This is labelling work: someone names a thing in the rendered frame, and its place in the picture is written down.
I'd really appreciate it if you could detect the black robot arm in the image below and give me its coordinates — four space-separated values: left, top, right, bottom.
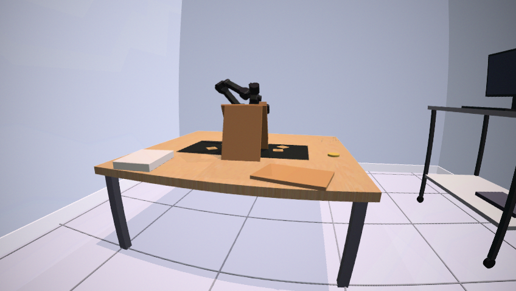
215 79 262 104

